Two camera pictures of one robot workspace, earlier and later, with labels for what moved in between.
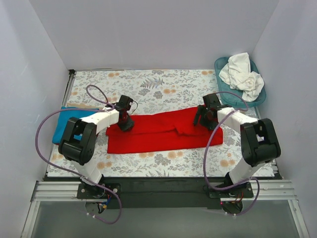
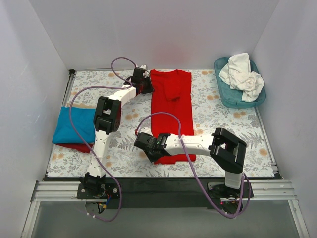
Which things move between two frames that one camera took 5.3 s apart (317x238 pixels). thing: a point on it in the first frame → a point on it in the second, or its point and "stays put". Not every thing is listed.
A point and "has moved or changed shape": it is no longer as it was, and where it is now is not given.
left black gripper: [126, 124] → [146, 86]
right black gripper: [202, 119] → [149, 153]
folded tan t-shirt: [82, 105] stays put
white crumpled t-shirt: [237, 74] stays put
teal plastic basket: [231, 100] stays put
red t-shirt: [165, 132] has moved or changed shape
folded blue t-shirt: [64, 116] stays put
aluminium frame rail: [45, 191] stays put
